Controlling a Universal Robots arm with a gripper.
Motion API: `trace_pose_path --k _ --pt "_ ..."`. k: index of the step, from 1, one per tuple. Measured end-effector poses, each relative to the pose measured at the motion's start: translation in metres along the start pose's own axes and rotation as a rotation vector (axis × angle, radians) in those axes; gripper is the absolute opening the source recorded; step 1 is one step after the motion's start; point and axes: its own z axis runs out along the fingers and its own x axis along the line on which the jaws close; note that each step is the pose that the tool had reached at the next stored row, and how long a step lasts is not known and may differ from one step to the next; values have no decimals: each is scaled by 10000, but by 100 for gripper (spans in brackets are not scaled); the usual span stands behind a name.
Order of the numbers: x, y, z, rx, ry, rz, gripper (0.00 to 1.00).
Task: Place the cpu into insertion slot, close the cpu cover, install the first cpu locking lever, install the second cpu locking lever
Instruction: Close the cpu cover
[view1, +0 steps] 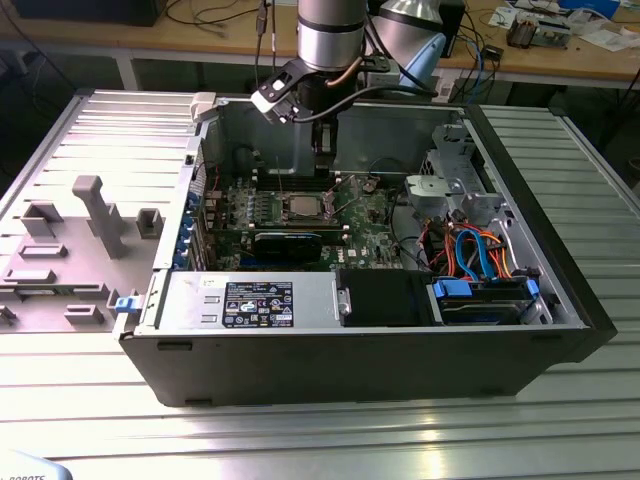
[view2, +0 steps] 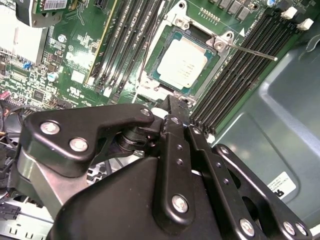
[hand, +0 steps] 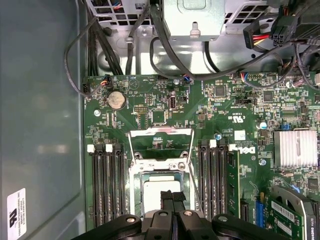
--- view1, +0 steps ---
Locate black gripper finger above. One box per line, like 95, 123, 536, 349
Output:
310, 119, 339, 179

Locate silver CPU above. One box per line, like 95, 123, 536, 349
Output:
291, 195, 326, 218

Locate black RAM slot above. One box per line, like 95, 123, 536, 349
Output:
254, 170, 342, 182
254, 178, 342, 192

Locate black CPU socket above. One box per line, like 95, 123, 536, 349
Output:
280, 189, 337, 224

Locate black drive bay cover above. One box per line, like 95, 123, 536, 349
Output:
335, 269, 434, 329

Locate black case fan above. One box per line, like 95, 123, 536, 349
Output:
233, 144, 264, 176

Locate green motherboard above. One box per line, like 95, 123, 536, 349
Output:
199, 172, 406, 274

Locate black graphics card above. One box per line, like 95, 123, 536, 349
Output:
252, 230, 324, 264

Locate beige case latch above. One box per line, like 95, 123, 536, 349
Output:
191, 92, 217, 122

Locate silver metal drive cage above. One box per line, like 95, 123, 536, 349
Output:
404, 122, 504, 221

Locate silver power supply with label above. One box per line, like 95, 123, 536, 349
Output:
167, 272, 339, 331

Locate blue card retainer strip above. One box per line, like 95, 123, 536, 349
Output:
172, 192, 202, 271

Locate small black tower box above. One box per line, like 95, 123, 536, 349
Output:
439, 0, 467, 59

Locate open black PC case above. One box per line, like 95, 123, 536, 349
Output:
112, 92, 617, 409

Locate hard disk in blue carrier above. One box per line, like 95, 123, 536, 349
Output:
427, 279, 541, 326

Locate metal heat sink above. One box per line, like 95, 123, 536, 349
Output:
506, 13, 540, 50

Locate wooden workbench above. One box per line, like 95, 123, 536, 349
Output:
0, 0, 640, 91

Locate grey parts rack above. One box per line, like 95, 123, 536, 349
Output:
0, 174, 169, 335

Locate flat black device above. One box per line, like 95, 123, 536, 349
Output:
9, 0, 162, 27

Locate blue case clip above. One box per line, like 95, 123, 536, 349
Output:
113, 295, 144, 316

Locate grey metal device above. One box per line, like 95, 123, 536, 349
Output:
535, 19, 572, 51

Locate blue box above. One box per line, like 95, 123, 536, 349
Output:
558, 0, 626, 16

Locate white papers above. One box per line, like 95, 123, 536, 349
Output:
574, 28, 637, 52

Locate white device with print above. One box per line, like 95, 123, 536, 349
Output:
0, 449, 74, 480

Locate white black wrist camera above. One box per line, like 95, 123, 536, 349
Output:
249, 62, 302, 126

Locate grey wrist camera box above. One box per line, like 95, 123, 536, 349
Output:
367, 71, 401, 90

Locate black camera cable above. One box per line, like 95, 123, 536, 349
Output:
292, 85, 436, 124

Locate black wire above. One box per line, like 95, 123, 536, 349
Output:
387, 182, 431, 271

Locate orange wire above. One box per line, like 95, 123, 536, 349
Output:
430, 224, 459, 276
487, 239, 516, 280

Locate blue wire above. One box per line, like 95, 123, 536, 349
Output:
453, 225, 496, 285

